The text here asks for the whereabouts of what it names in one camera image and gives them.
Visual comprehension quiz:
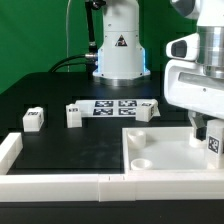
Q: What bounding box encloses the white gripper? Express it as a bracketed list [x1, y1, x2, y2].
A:
[164, 59, 224, 140]

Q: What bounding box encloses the white square tabletop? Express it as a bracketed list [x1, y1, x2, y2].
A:
[122, 127, 224, 172]

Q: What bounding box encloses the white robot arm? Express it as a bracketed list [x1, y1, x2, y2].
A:
[85, 0, 224, 138]

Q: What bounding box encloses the white U-shaped obstacle fence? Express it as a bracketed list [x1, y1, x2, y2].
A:
[0, 133, 224, 202]

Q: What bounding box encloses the white fiducial marker base plate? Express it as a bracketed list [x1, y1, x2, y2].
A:
[75, 99, 152, 117]

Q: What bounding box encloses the black cable bundle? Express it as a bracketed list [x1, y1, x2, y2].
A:
[48, 54, 98, 73]

